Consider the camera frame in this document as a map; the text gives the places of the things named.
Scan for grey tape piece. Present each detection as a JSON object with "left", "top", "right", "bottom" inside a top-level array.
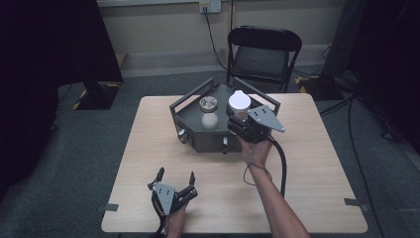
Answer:
[
  {"left": 344, "top": 197, "right": 370, "bottom": 213},
  {"left": 97, "top": 202, "right": 120, "bottom": 213}
]

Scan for left hand-held gripper cable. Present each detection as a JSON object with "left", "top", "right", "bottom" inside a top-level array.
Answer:
[{"left": 152, "top": 197, "right": 167, "bottom": 238}]

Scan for glass shaker jar metal lid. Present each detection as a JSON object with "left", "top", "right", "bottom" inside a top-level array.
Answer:
[{"left": 198, "top": 95, "right": 220, "bottom": 130}]

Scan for long black floor cable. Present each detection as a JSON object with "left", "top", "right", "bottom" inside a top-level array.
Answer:
[{"left": 347, "top": 95, "right": 386, "bottom": 238}]

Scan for black base yellow stripes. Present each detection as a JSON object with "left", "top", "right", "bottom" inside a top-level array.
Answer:
[{"left": 294, "top": 73, "right": 345, "bottom": 102}]

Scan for black curtain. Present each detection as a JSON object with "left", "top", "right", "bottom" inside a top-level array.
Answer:
[
  {"left": 0, "top": 0, "right": 124, "bottom": 201},
  {"left": 350, "top": 0, "right": 420, "bottom": 156}
]

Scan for person's left hand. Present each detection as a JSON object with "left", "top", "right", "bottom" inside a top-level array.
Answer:
[{"left": 162, "top": 203, "right": 190, "bottom": 238}]

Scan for dark grey corner rack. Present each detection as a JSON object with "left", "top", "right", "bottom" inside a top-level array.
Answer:
[{"left": 168, "top": 76, "right": 281, "bottom": 156}]

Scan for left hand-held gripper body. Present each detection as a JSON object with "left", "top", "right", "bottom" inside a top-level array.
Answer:
[{"left": 147, "top": 180, "right": 199, "bottom": 217}]

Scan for white plastic jar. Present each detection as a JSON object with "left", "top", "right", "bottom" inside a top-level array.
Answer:
[{"left": 228, "top": 89, "right": 253, "bottom": 122}]

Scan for hand-held gripper cable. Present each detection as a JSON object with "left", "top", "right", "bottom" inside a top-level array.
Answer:
[
  {"left": 152, "top": 197, "right": 167, "bottom": 238},
  {"left": 268, "top": 136, "right": 288, "bottom": 199}
]

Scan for person's right hand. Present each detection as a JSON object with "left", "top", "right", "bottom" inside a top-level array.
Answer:
[{"left": 237, "top": 135, "right": 273, "bottom": 169}]

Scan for black folding chair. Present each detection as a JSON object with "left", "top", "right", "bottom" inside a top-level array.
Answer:
[{"left": 226, "top": 25, "right": 303, "bottom": 93}]

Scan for thin black wrist cord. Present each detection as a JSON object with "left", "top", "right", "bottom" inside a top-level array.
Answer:
[{"left": 243, "top": 150, "right": 273, "bottom": 187}]

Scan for white wall socket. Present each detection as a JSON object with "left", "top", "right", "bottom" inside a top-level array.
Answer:
[{"left": 198, "top": 0, "right": 222, "bottom": 14}]

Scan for black power cable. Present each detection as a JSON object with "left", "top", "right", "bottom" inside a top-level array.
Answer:
[{"left": 202, "top": 6, "right": 229, "bottom": 70}]

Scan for black stand base yellow tape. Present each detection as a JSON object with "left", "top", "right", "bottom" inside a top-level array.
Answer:
[{"left": 72, "top": 80, "right": 121, "bottom": 111}]

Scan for right hand-held gripper cable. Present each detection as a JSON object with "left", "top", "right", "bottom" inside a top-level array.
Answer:
[{"left": 268, "top": 136, "right": 288, "bottom": 199}]

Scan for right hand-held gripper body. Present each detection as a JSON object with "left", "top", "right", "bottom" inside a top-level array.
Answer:
[{"left": 226, "top": 104, "right": 286, "bottom": 144}]

